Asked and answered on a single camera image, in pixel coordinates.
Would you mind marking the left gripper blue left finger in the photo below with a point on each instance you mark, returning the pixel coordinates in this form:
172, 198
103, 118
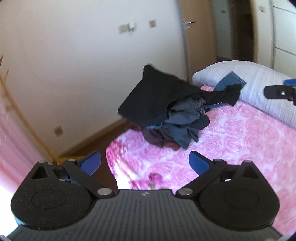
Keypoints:
90, 163

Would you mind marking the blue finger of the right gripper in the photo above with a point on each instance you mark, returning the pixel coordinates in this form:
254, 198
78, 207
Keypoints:
278, 92

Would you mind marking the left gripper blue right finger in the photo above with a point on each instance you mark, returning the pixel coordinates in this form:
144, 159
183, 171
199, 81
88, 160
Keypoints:
199, 163

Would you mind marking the black trousers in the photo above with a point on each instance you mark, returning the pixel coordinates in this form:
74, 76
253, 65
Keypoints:
150, 101

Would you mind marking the pile of dark clothes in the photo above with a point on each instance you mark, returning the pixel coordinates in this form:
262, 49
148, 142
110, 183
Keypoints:
186, 118

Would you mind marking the striped grey white quilt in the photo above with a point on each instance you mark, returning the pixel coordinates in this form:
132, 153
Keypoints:
257, 77

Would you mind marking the pink rose bedspread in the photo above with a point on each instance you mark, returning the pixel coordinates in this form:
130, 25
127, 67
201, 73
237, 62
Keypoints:
236, 133

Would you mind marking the blue folded garment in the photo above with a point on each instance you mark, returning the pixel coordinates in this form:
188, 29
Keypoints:
231, 86

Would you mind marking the white wardrobe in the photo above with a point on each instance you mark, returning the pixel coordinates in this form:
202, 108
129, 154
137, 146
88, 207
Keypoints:
274, 34

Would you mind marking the wooden door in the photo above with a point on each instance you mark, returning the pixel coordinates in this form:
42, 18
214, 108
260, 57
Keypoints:
199, 32

